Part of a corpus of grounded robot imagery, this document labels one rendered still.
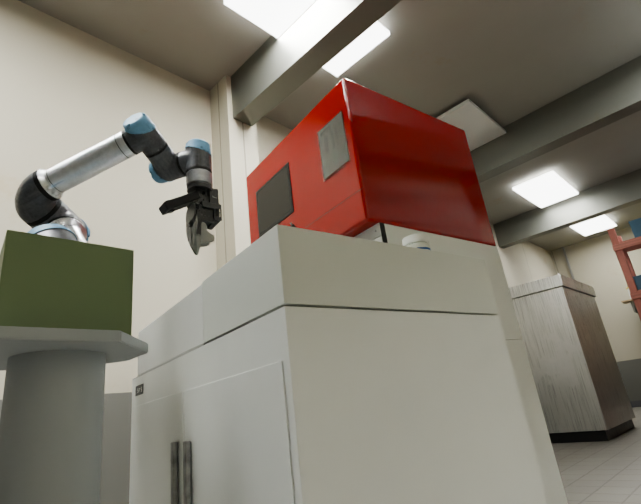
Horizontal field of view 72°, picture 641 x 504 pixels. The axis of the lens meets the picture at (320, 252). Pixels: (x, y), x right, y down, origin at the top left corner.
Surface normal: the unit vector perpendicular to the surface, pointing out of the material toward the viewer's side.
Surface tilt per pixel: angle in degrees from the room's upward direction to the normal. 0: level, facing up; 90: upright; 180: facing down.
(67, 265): 90
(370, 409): 90
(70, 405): 90
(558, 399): 90
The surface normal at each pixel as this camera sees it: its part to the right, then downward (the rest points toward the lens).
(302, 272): 0.58, -0.34
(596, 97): -0.71, -0.16
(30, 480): 0.18, -0.36
